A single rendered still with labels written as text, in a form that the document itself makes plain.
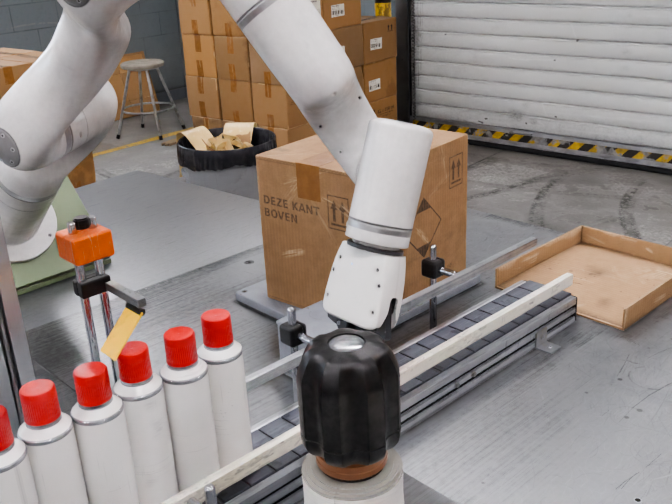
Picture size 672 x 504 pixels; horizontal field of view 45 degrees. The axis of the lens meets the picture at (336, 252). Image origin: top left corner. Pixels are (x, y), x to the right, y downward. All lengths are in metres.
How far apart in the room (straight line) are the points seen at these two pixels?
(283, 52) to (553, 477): 0.62
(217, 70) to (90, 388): 4.23
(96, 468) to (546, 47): 4.74
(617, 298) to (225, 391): 0.83
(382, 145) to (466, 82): 4.68
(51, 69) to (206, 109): 3.84
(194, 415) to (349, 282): 0.28
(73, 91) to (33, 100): 0.07
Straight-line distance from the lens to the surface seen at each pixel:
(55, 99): 1.33
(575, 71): 5.30
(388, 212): 1.01
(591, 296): 1.53
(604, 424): 1.19
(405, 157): 1.01
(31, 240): 1.74
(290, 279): 1.43
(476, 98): 5.66
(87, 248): 0.87
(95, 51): 1.24
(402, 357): 1.21
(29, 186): 1.54
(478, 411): 1.19
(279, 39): 1.00
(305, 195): 1.34
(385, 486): 0.67
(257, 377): 1.03
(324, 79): 1.00
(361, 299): 1.03
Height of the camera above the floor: 1.48
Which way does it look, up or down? 22 degrees down
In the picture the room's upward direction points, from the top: 3 degrees counter-clockwise
